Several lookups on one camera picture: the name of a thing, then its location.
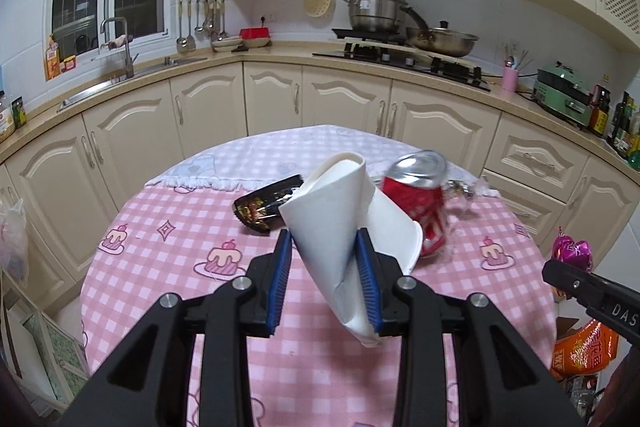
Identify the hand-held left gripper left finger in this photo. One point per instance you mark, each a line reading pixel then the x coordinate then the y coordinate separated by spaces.
pixel 280 282

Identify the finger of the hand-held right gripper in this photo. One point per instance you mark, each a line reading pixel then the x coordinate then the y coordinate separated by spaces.
pixel 567 279

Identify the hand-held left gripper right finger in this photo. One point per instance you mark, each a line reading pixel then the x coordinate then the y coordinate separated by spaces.
pixel 367 282

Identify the pink foil wrapper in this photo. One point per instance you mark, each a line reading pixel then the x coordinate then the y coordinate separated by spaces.
pixel 572 252

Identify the white paper plate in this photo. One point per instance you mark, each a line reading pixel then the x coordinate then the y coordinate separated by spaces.
pixel 330 237

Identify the black snack wrapper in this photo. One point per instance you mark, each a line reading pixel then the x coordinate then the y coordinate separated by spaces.
pixel 260 209

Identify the crushed red can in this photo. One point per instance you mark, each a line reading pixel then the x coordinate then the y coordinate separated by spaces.
pixel 422 207

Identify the clear plastic wrapper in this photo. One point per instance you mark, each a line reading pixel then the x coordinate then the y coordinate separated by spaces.
pixel 467 194

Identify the person's right forearm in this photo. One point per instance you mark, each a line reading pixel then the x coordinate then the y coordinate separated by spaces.
pixel 625 392

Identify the orange bag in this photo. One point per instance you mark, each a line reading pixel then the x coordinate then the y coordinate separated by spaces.
pixel 582 352

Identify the medium cream drawer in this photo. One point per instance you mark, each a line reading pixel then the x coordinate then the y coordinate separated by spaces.
pixel 530 212

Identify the pink checkered tablecloth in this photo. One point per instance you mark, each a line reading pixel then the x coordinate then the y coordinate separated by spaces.
pixel 200 307

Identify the tall cream drawer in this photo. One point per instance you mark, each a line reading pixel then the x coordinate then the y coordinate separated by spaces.
pixel 535 157

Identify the lilac checkered tablecloth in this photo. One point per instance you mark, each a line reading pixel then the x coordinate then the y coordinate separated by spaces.
pixel 280 152

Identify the green yellow-cap bottle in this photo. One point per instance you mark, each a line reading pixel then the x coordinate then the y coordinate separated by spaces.
pixel 635 142

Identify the dark glass bottle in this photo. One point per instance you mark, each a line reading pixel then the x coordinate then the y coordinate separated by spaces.
pixel 619 127

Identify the large soy sauce bottle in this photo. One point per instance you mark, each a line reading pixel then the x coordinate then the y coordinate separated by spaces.
pixel 599 112

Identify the green electric cooker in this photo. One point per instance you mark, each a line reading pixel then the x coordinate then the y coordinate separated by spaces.
pixel 560 94

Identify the cream base cabinet unit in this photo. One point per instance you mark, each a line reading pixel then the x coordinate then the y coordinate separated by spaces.
pixel 210 107

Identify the pink utensil holder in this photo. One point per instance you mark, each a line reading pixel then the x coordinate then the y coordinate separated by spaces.
pixel 510 81

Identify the black gas stove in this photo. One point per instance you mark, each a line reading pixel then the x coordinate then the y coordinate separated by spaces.
pixel 400 62

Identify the chopsticks and spoons bunch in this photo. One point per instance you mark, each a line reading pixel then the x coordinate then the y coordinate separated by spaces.
pixel 515 59

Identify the white framed green panel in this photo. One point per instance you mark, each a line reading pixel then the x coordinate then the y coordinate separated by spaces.
pixel 50 347

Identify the white dish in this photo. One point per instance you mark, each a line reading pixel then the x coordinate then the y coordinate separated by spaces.
pixel 226 43

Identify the red bowl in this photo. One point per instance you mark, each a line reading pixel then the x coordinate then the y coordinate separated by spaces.
pixel 255 36

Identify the black induction cooker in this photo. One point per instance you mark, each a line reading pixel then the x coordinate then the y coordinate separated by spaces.
pixel 360 34

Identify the steel frying pan with lid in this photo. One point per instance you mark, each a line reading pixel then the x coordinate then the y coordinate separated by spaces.
pixel 442 42

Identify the steel sink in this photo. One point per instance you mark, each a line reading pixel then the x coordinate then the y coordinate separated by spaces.
pixel 130 77

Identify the hanging kitchen utensils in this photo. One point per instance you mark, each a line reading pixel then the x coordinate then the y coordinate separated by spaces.
pixel 197 24

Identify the hanging white plastic bag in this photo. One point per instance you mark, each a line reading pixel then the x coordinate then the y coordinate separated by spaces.
pixel 12 242

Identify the metal faucet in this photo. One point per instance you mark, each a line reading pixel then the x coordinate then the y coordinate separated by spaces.
pixel 127 57

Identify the steel steamer pot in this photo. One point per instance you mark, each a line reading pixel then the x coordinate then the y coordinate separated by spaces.
pixel 372 9

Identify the round cream trivet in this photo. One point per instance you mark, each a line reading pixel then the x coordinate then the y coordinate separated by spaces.
pixel 318 2

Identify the green packet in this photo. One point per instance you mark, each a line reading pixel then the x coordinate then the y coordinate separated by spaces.
pixel 19 112

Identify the orange packet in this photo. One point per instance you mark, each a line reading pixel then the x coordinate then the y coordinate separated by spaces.
pixel 52 59

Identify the glass jar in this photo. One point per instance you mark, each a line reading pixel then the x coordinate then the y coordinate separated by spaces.
pixel 6 119

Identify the wall socket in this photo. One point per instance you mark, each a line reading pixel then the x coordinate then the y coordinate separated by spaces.
pixel 264 18

